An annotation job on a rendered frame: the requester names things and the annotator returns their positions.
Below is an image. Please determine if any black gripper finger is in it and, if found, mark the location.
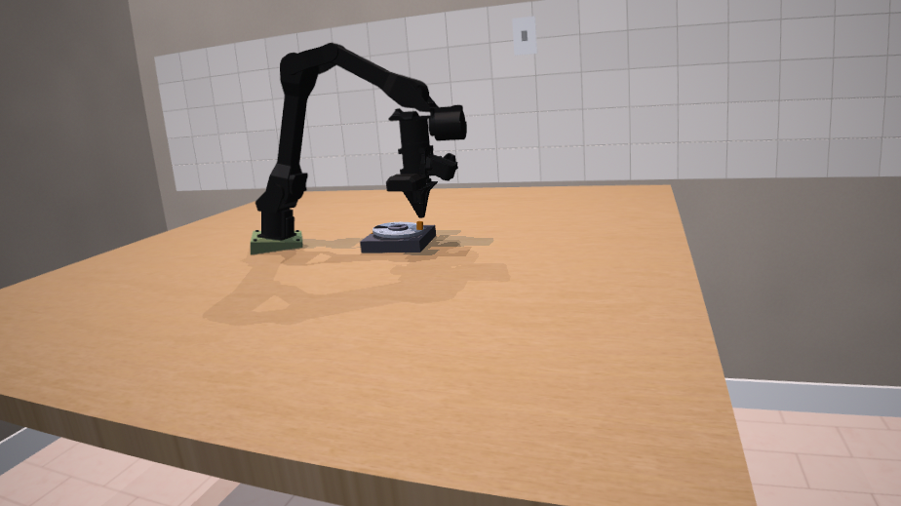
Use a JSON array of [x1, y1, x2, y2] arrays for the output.
[[403, 185, 431, 218], [424, 181, 438, 216]]

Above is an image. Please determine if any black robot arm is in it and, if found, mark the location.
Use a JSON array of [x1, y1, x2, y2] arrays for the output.
[[255, 43, 467, 241]]

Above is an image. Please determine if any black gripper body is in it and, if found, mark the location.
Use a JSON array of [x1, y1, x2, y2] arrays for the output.
[[386, 141, 434, 192]]

